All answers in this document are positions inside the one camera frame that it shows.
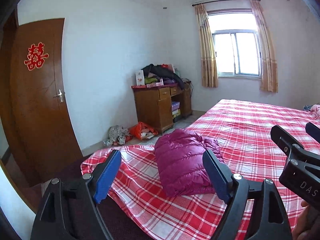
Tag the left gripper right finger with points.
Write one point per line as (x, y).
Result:
(268, 217)

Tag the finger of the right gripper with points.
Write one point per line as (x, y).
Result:
(287, 143)
(313, 131)

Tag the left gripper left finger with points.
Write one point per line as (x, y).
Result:
(68, 210)

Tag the magenta quilted down jacket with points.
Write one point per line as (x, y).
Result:
(179, 160)

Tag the black clothes pile on desk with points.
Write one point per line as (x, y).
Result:
(163, 72)

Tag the person's right hand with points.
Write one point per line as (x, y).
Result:
(301, 230)

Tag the pink folded blanket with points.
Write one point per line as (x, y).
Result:
(315, 109)

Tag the red plaid bed cover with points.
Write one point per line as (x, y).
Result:
(242, 130)

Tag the right beige curtain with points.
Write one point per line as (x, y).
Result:
(269, 67)

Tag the beige curtain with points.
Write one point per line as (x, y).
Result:
(269, 67)
(207, 52)

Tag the brown wooden door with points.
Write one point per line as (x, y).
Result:
(37, 126)

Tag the grey patterned cloth on floor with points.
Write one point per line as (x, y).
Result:
(117, 135)

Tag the left beige curtain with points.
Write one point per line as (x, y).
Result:
(207, 52)

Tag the red plastic bag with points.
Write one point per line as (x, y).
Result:
(143, 131)

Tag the boxes stacked in desk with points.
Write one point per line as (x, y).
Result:
(176, 111)

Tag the wooden desk with drawers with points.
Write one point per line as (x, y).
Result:
(153, 105)

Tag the red flat box on desk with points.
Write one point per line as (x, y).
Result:
(150, 85)

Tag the white box on desk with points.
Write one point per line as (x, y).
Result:
(140, 79)

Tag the red double happiness sticker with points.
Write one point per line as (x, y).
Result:
(36, 56)

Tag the window with metal frame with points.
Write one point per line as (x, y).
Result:
(236, 43)

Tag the silver door handle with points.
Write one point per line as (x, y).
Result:
(60, 96)

